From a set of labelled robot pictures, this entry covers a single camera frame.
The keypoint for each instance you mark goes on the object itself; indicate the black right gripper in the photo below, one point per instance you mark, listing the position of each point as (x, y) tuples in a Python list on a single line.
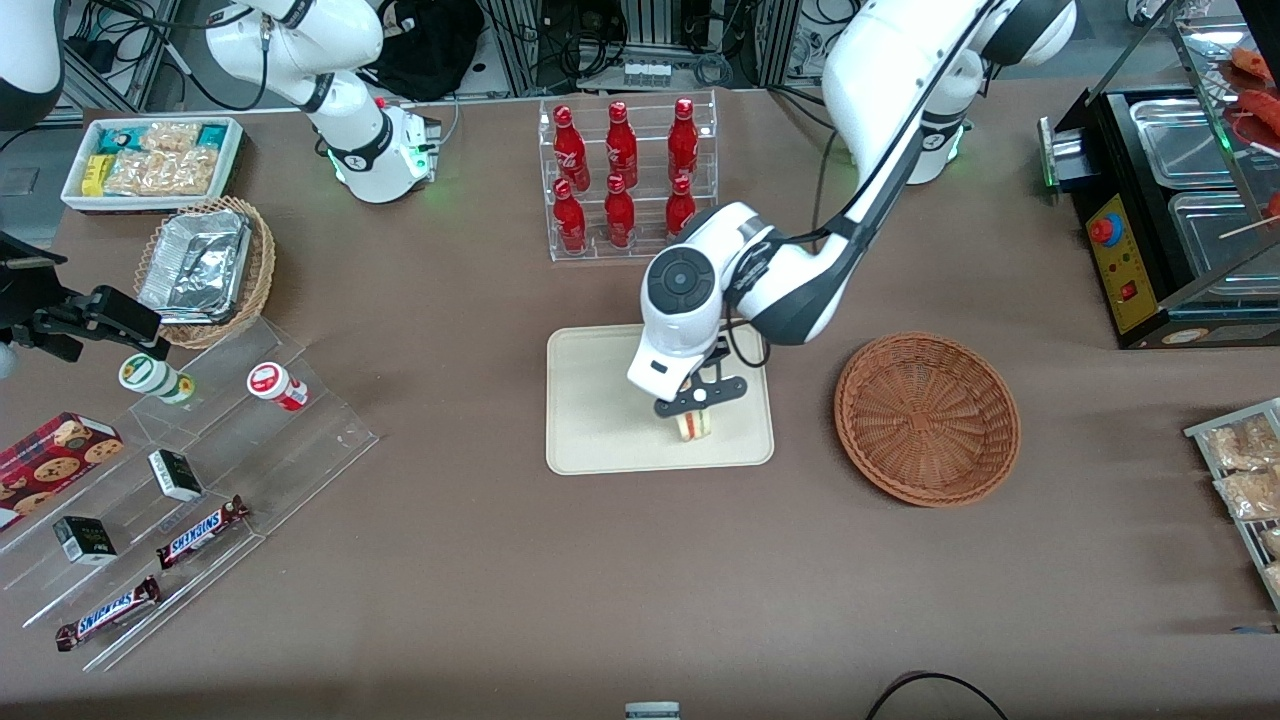
[(32, 322)]

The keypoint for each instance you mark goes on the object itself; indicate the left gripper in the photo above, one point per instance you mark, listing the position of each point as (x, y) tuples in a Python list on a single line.
[(719, 353)]

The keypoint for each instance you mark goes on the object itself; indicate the tray of packaged snacks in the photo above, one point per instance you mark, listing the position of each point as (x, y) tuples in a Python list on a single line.
[(1200, 432)]

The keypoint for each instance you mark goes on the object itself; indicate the clear acrylic bottle rack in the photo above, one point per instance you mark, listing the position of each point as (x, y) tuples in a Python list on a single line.
[(648, 245)]

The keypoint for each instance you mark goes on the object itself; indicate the small black box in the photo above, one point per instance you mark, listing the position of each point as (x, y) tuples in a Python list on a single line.
[(85, 540), (175, 475)]

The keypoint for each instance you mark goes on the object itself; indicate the black food warmer machine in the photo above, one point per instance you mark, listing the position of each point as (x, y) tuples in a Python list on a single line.
[(1140, 310)]

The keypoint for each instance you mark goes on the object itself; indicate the brown round wicker basket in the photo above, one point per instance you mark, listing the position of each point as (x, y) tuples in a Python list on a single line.
[(925, 420)]

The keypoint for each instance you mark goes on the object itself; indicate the triangular sandwich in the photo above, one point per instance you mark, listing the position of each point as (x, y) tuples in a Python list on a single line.
[(696, 426)]

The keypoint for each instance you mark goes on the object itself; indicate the yellow snack packet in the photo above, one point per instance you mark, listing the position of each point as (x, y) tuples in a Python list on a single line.
[(94, 175)]

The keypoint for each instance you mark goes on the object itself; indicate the red cola bottle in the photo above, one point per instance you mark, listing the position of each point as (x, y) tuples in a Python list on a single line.
[(570, 150), (683, 145), (570, 222), (680, 205), (621, 148), (619, 218)]

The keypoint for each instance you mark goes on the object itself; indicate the light wicker basket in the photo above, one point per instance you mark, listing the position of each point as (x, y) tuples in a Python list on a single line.
[(262, 270)]

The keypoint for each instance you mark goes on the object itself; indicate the aluminium foil container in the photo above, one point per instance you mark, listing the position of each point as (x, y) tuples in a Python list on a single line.
[(195, 265)]

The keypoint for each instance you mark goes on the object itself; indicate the cream plastic tray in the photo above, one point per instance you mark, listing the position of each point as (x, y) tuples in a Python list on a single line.
[(600, 410)]

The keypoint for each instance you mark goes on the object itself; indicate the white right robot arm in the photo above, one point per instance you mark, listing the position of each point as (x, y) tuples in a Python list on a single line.
[(350, 130)]

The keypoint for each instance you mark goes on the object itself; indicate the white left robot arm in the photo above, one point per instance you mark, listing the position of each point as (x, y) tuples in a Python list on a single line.
[(880, 100)]

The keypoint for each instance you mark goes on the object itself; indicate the snickers bar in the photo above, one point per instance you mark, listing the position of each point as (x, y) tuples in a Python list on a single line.
[(108, 612), (200, 532)]

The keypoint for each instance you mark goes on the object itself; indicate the large clear cracker bag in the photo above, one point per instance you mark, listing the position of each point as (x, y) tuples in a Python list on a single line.
[(160, 172)]

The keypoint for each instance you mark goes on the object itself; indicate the small grey device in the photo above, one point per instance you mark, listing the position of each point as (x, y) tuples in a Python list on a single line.
[(652, 711)]

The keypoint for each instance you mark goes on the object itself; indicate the clear bag of crackers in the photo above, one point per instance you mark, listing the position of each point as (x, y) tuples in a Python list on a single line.
[(1250, 495), (1245, 447)]

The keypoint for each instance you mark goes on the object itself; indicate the white rectangular snack bin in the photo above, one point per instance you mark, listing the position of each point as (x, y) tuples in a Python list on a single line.
[(75, 200)]

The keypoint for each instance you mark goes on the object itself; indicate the clear acrylic stepped display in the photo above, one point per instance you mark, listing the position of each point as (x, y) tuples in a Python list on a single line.
[(280, 460)]

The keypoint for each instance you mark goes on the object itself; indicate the teal snack packet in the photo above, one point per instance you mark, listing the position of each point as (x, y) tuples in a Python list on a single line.
[(122, 139), (212, 136)]

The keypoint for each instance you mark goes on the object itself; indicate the small clear cracker bag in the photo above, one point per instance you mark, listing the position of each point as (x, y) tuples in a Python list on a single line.
[(170, 137)]

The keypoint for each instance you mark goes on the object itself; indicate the red emergency stop button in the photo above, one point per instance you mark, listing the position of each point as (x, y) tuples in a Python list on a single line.
[(1105, 230)]

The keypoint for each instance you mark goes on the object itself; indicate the grey power strip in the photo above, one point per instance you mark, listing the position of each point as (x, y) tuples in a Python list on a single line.
[(646, 74)]

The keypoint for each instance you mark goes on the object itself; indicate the green lid yogurt cup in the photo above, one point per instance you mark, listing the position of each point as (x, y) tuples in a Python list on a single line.
[(150, 376)]

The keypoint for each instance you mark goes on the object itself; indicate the red cookie box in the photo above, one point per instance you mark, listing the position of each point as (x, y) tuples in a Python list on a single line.
[(50, 465)]

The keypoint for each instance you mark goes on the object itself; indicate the black bag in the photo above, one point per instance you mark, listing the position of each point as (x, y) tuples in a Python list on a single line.
[(430, 50)]

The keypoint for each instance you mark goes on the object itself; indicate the steel warmer pan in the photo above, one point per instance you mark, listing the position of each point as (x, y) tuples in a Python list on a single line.
[(1215, 245), (1180, 140)]

